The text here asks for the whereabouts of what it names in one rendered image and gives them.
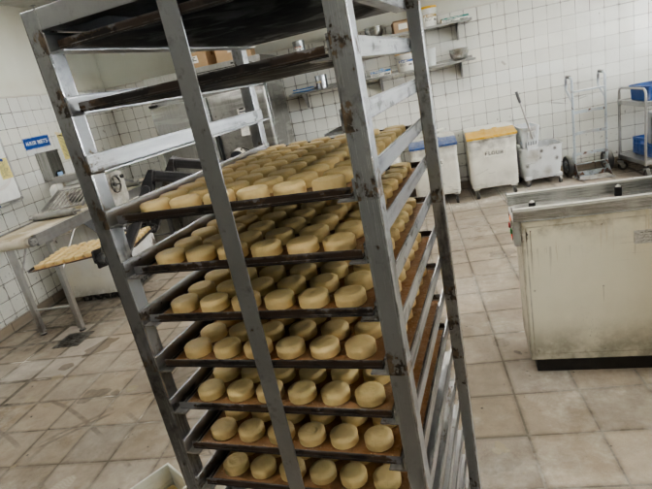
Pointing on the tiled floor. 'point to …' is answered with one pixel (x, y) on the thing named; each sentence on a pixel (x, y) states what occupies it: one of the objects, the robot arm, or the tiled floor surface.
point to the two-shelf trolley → (644, 134)
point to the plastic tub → (163, 479)
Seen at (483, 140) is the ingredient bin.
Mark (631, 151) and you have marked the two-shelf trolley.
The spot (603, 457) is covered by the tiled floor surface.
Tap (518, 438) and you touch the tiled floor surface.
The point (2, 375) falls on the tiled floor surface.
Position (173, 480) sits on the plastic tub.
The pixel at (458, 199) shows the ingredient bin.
